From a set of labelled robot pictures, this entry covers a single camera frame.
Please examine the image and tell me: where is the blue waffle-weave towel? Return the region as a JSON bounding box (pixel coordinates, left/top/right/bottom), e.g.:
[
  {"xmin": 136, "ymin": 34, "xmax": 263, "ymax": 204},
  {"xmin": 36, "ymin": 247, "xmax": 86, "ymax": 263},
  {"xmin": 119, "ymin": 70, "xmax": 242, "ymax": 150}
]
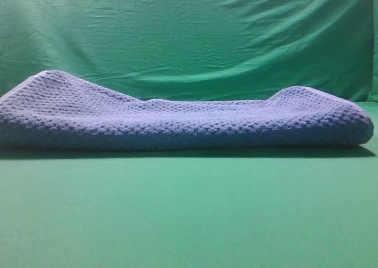
[{"xmin": 1, "ymin": 70, "xmax": 374, "ymax": 151}]

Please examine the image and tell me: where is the green backdrop cloth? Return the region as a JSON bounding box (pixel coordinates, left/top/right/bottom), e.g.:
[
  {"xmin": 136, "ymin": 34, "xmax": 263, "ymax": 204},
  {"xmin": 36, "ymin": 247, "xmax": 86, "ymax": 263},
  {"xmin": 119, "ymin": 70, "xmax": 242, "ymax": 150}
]
[{"xmin": 1, "ymin": 0, "xmax": 377, "ymax": 101}]

